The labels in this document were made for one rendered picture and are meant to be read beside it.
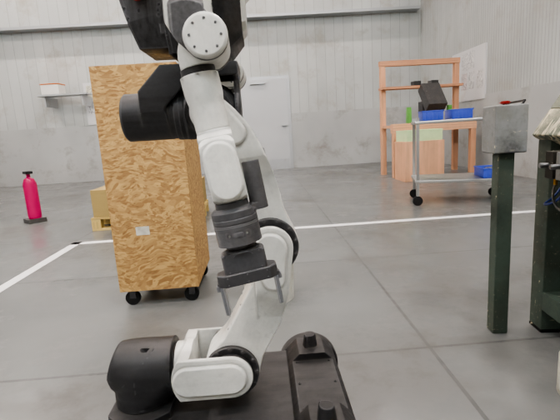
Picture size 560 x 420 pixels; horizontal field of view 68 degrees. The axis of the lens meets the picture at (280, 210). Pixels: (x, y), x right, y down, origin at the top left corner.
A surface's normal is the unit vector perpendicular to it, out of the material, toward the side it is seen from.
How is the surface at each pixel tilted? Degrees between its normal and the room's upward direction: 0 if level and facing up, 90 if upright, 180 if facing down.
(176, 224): 90
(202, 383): 90
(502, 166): 90
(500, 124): 90
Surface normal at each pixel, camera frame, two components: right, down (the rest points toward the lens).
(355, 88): 0.04, 0.18
